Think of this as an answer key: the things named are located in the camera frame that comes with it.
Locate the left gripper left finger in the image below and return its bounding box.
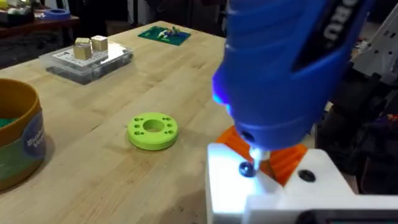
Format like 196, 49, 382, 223
205, 126, 282, 224

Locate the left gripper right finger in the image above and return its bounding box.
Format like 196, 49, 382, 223
264, 144, 357, 197

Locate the small black screw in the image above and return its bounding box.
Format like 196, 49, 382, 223
238, 161, 257, 179

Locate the blue electric screwdriver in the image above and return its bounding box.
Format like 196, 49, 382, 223
212, 0, 379, 171

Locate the green disc with holes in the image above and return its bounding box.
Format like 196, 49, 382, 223
126, 112, 180, 152

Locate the green board with toy blocks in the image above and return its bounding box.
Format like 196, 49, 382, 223
137, 25, 192, 47

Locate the clear plastic box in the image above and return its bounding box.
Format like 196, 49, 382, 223
39, 42, 134, 85

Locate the orange toy tub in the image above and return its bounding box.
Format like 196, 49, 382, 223
0, 78, 47, 191

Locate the blue tape roll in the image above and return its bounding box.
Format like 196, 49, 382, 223
43, 8, 72, 21

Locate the dark wooden side table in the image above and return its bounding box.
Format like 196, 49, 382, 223
0, 15, 81, 40

